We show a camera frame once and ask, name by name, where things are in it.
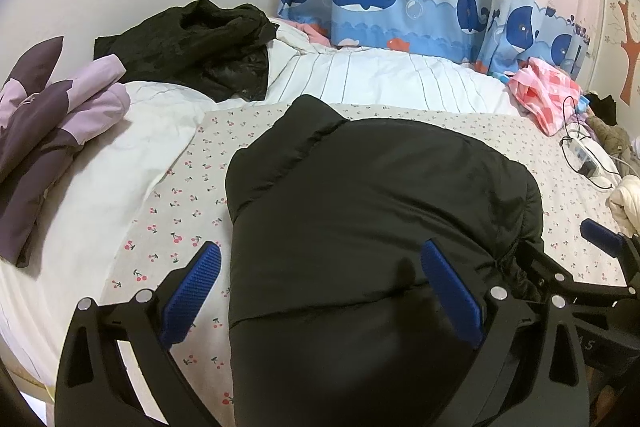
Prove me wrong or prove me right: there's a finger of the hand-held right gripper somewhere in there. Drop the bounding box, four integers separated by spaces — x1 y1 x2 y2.
517 242 640 308
580 218 640 278

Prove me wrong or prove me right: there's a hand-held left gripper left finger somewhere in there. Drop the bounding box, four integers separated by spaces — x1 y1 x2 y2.
54 241 223 427

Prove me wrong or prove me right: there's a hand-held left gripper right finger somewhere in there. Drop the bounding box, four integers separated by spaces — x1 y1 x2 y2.
420 239 591 427

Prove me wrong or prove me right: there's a black puffer jacket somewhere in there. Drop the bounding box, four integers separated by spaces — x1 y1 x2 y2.
225 94 546 427

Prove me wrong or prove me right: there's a cream quilted garment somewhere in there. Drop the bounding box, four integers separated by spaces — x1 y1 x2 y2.
606 174 640 238

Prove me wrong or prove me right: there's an olive green garment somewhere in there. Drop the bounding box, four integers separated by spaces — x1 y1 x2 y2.
585 114 633 155

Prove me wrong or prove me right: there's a cherry print bed sheet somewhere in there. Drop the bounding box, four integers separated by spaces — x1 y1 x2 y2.
100 102 631 427

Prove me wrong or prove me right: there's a pink checked cloth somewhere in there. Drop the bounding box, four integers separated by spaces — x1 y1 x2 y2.
507 57 583 136

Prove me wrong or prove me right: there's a wardrobe with tree sticker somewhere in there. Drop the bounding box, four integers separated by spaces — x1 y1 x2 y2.
595 0 640 128

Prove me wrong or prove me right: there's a purple jacket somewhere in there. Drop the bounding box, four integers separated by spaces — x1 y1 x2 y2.
0 36 132 269

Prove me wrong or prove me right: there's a crumpled black jacket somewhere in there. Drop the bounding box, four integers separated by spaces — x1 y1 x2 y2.
93 0 278 102

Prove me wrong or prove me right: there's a white power strip with cable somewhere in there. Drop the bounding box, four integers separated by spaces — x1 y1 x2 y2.
559 94 631 188

